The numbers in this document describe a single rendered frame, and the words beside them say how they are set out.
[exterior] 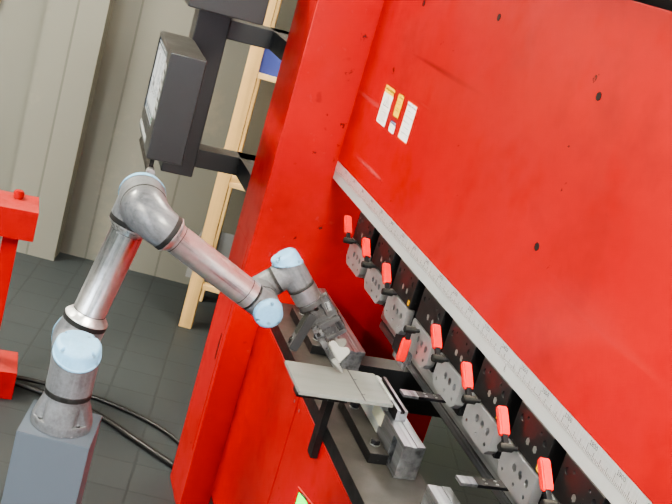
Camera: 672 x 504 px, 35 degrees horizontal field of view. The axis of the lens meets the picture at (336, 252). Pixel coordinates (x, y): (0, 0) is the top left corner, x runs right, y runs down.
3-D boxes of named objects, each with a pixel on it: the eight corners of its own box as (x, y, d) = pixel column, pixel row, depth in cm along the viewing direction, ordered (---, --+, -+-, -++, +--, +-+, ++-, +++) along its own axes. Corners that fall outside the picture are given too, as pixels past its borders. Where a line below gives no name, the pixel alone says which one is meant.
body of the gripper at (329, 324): (348, 334, 284) (327, 296, 281) (320, 349, 284) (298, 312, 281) (344, 324, 291) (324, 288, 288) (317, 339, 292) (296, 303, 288)
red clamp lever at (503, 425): (497, 403, 215) (501, 449, 210) (514, 406, 216) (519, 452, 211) (492, 406, 216) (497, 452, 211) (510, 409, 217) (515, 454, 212)
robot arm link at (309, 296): (290, 298, 279) (288, 289, 287) (298, 313, 281) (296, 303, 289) (315, 285, 279) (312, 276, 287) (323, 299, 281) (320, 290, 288)
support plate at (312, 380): (283, 363, 288) (284, 359, 287) (373, 376, 296) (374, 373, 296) (298, 394, 271) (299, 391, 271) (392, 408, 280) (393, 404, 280)
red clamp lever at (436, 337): (431, 321, 251) (434, 359, 246) (447, 324, 252) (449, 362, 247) (428, 325, 252) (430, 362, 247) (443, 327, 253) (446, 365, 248)
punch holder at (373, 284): (362, 285, 309) (378, 233, 304) (388, 290, 312) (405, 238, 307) (376, 306, 295) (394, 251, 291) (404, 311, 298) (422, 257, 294)
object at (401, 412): (372, 384, 296) (376, 375, 295) (382, 386, 297) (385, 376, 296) (394, 420, 278) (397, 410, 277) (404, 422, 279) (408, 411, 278)
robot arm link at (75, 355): (43, 395, 258) (54, 345, 254) (45, 371, 270) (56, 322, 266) (93, 403, 261) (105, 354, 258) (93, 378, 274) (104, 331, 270)
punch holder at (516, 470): (494, 471, 219) (520, 400, 214) (530, 475, 221) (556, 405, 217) (524, 512, 205) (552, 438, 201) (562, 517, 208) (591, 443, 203)
